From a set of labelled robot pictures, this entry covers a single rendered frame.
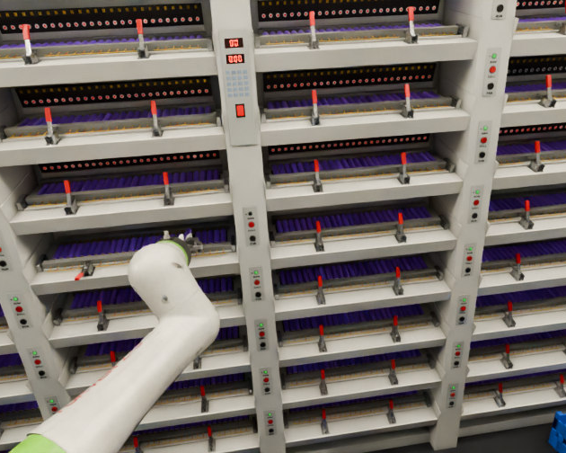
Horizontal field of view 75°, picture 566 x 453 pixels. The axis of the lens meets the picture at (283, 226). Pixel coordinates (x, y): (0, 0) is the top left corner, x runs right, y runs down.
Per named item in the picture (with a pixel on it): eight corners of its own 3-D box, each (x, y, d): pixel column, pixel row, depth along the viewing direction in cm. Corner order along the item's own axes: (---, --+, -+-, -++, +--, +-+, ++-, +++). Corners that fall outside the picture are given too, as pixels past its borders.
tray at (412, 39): (473, 58, 102) (490, 0, 93) (254, 72, 96) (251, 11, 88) (439, 43, 118) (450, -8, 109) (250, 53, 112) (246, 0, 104)
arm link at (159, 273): (160, 238, 67) (107, 269, 66) (197, 295, 69) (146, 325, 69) (174, 227, 81) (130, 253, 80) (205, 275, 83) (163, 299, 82)
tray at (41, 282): (240, 272, 115) (237, 250, 109) (35, 295, 109) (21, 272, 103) (238, 233, 131) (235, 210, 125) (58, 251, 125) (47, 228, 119)
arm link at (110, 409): (50, 429, 46) (14, 434, 51) (104, 496, 48) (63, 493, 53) (210, 279, 76) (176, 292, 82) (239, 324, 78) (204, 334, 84)
